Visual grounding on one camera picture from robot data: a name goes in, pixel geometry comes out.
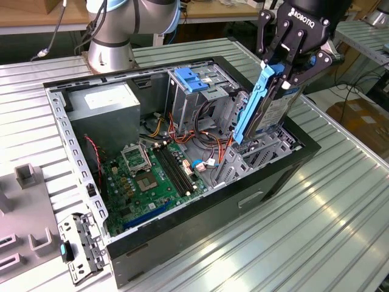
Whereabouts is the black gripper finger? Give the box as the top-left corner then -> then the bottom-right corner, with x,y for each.
281,18 -> 334,89
256,9 -> 292,68

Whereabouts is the hard disk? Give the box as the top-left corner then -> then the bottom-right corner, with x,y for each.
233,62 -> 306,145

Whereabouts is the orange red disk power wire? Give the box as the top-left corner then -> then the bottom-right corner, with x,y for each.
217,129 -> 239,167

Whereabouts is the grey metal disk bay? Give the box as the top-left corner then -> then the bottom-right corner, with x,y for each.
212,91 -> 305,188

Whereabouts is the metal slat side table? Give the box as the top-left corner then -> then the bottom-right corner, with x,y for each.
332,19 -> 389,89

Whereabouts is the wooden desk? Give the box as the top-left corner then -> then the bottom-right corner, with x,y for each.
0,0 -> 362,58

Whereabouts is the large brown cardboard box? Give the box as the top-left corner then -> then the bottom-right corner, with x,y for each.
326,97 -> 389,159

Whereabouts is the blue plastic drive latch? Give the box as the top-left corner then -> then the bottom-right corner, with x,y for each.
175,68 -> 210,94

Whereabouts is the grey optical drive cage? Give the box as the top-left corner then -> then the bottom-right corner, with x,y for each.
165,63 -> 241,134

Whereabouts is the black RAM slot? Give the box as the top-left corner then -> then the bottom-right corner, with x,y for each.
165,141 -> 198,191
156,144 -> 190,195
153,145 -> 187,197
160,142 -> 194,193

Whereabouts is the metal socket cover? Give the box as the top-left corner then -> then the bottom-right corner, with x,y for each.
120,142 -> 152,175

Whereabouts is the grey Dell power supply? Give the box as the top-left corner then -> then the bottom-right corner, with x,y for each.
65,82 -> 142,153

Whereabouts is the black open PC case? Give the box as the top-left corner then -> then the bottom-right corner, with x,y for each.
42,55 -> 322,289

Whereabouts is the CPU socket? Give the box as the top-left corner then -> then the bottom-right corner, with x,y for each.
136,172 -> 159,193

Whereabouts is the green motherboard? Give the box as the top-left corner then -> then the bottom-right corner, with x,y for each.
102,140 -> 211,238

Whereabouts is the brown cardboard box on desk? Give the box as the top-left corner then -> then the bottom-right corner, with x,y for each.
45,0 -> 65,15

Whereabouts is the blue expansion slot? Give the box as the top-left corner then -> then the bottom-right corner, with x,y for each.
122,202 -> 171,231

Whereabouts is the grey metal slot retainer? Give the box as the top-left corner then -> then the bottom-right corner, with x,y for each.
57,212 -> 109,286

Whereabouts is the grey parts rack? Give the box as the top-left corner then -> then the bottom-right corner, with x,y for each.
0,163 -> 63,276

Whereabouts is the black latch with blue tab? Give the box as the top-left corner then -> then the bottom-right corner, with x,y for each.
60,240 -> 75,263

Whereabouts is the orange red wire bundle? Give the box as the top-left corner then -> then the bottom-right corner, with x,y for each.
167,112 -> 195,145

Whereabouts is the yellow black wire bundle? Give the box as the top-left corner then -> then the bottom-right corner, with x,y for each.
148,117 -> 165,138

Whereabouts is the blue wire with white plug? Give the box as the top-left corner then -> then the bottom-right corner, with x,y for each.
193,158 -> 220,173

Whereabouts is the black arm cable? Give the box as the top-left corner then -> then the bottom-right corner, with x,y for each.
72,0 -> 109,57

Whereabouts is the red black fan wire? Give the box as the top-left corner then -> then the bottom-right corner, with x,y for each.
84,136 -> 104,186

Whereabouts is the cable with metal plug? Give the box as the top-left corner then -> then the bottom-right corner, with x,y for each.
30,0 -> 68,61

